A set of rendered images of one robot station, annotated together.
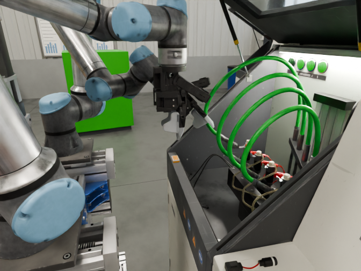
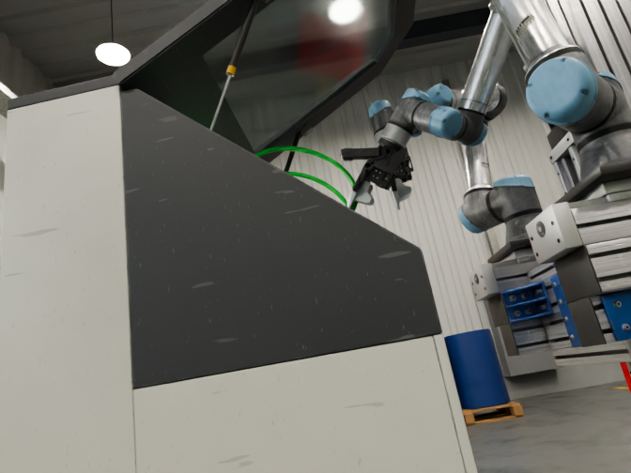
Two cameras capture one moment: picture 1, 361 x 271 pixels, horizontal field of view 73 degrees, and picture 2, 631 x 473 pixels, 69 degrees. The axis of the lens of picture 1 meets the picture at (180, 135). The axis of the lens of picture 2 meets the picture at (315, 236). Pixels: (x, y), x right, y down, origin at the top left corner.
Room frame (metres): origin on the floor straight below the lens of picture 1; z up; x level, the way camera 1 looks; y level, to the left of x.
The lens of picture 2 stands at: (1.98, 0.12, 0.75)
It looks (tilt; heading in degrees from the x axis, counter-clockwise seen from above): 18 degrees up; 196
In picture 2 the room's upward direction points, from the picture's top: 10 degrees counter-clockwise
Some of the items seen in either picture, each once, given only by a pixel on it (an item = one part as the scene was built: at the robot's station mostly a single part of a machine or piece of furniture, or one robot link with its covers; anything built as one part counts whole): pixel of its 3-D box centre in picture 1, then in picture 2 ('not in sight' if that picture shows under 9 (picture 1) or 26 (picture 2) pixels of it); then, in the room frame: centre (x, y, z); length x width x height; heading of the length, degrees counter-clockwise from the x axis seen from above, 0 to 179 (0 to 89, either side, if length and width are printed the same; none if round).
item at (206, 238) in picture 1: (186, 202); not in sight; (0.79, -0.03, 0.87); 0.62 x 0.04 x 0.16; 12
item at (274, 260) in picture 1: (251, 264); not in sight; (0.41, -0.16, 0.99); 0.12 x 0.02 x 0.02; 100
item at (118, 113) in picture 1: (98, 90); not in sight; (4.19, 1.42, 0.65); 0.95 x 0.86 x 1.30; 113
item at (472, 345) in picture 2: not in sight; (453, 378); (-4.22, -0.26, 0.51); 1.20 x 0.85 x 1.02; 103
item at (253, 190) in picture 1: (258, 206); not in sight; (0.73, -0.28, 0.91); 0.34 x 0.10 x 0.15; 12
